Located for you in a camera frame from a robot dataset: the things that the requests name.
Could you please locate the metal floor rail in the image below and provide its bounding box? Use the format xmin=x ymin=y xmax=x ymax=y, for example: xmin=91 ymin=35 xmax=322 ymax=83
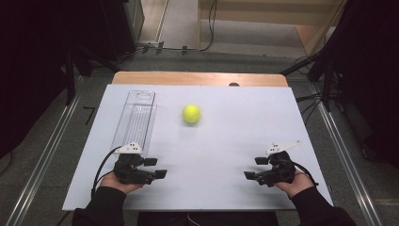
xmin=310 ymin=84 xmax=383 ymax=226
xmin=5 ymin=93 xmax=81 ymax=226

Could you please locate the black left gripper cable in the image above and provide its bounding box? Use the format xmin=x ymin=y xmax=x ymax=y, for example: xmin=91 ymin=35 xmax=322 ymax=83
xmin=90 ymin=145 xmax=123 ymax=201

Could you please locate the yellow tennis ball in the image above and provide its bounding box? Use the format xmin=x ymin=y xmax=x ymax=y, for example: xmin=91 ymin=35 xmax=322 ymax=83
xmin=182 ymin=104 xmax=202 ymax=124

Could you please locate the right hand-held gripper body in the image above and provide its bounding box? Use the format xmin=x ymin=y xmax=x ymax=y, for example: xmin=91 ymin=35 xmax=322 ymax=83
xmin=255 ymin=140 xmax=302 ymax=188

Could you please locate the person's right hand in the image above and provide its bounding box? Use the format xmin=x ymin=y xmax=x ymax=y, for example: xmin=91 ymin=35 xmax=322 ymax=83
xmin=274 ymin=169 xmax=315 ymax=199

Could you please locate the bundle of black cables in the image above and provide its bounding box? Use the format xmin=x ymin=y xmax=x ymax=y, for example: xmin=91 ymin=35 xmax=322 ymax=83
xmin=295 ymin=91 xmax=325 ymax=124

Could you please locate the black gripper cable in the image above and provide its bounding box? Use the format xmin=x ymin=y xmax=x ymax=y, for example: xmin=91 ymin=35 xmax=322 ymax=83
xmin=90 ymin=145 xmax=123 ymax=201
xmin=292 ymin=161 xmax=320 ymax=187

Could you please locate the person's dark clothing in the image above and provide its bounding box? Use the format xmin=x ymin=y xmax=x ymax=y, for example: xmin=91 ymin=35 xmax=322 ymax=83
xmin=136 ymin=211 xmax=280 ymax=226

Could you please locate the wooden table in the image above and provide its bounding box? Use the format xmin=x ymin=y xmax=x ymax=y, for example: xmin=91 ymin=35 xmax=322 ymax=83
xmin=111 ymin=71 xmax=289 ymax=88

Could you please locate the person's left hand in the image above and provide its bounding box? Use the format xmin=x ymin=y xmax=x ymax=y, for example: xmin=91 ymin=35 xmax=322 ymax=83
xmin=100 ymin=170 xmax=145 ymax=195

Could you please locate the black cabinet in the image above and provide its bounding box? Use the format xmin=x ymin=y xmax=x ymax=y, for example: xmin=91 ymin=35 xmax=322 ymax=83
xmin=102 ymin=0 xmax=146 ymax=61

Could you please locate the black metal stand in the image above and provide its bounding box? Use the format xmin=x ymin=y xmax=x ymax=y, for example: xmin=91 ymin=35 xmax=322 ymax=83
xmin=63 ymin=46 xmax=95 ymax=106
xmin=280 ymin=46 xmax=335 ymax=111

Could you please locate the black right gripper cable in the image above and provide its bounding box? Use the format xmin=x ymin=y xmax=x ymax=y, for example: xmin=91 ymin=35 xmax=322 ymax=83
xmin=292 ymin=161 xmax=320 ymax=187

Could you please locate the white board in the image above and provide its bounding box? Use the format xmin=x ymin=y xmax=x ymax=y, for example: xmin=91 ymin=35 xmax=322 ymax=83
xmin=61 ymin=84 xmax=334 ymax=212

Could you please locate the black hanging cable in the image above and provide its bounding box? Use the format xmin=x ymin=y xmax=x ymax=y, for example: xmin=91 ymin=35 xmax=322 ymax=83
xmin=180 ymin=0 xmax=219 ymax=53

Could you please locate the light wooden furniture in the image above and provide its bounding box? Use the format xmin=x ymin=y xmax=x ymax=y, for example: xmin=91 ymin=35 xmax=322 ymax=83
xmin=197 ymin=0 xmax=347 ymax=57

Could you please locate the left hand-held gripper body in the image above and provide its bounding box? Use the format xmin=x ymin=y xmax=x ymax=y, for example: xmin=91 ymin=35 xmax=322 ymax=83
xmin=113 ymin=142 xmax=158 ymax=186

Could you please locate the clear plastic container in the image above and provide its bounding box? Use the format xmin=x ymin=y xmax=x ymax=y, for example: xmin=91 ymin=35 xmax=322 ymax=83
xmin=111 ymin=89 xmax=157 ymax=155

